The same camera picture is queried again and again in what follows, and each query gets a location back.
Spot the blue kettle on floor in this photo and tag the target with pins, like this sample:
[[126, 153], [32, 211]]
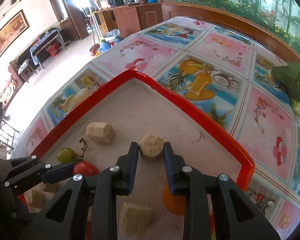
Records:
[[104, 46]]

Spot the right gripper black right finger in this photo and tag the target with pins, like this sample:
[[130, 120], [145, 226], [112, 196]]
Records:
[[214, 201]]

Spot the green leafy vegetable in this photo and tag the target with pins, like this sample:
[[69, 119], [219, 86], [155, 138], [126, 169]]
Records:
[[289, 77]]

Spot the green grape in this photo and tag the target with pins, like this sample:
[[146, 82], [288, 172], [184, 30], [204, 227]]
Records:
[[67, 155]]

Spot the orange mandarin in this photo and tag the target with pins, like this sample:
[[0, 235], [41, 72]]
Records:
[[174, 204]]

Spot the fruit print tablecloth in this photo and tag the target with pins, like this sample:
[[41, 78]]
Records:
[[227, 76]]

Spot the small beige biscuit block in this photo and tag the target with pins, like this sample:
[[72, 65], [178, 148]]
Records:
[[100, 132]]

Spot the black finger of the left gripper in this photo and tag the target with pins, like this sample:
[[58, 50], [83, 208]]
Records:
[[59, 172]]

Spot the wooden sideboard cabinet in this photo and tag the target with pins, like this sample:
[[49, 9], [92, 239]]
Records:
[[130, 19]]

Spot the round beige biscuit block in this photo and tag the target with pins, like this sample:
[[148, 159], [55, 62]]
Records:
[[151, 147]]

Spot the red rimmed white tray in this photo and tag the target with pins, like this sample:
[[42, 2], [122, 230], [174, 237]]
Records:
[[135, 106]]

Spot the red tomato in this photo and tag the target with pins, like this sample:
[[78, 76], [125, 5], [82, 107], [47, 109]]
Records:
[[86, 169]]

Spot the large beige biscuit block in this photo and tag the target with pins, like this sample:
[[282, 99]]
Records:
[[134, 219]]

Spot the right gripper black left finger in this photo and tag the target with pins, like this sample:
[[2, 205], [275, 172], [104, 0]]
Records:
[[87, 199]]

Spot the framed wall painting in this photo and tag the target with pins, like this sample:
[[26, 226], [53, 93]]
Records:
[[12, 30]]

